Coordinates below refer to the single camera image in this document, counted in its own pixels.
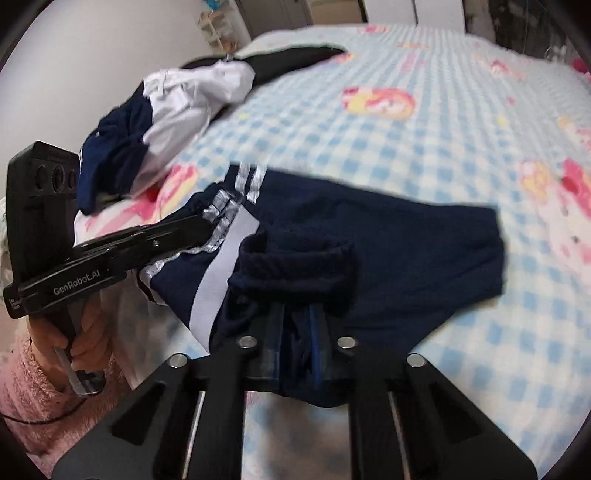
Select navy blue pants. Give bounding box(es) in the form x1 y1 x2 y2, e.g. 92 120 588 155
137 162 508 409

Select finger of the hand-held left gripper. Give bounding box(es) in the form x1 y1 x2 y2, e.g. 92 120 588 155
107 225 218 278
70 213 212 260

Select black garment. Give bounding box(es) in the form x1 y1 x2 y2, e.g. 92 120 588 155
181 43 348 88

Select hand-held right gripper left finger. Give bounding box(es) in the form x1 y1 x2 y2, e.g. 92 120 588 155
52 305 285 480

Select black cable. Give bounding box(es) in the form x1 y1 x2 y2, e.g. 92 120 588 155
0 396 89 425

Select checkered printed blanket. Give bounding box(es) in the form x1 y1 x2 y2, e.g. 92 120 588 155
74 22 591 480

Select person's left forearm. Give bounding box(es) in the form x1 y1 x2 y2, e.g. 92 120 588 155
0 330 125 464

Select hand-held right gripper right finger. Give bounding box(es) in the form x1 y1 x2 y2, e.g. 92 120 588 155
308 305 539 480

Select navy and white jacket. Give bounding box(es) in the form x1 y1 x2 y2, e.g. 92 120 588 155
75 59 257 217

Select person's left hand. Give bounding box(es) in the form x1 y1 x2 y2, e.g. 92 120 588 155
27 292 115 389

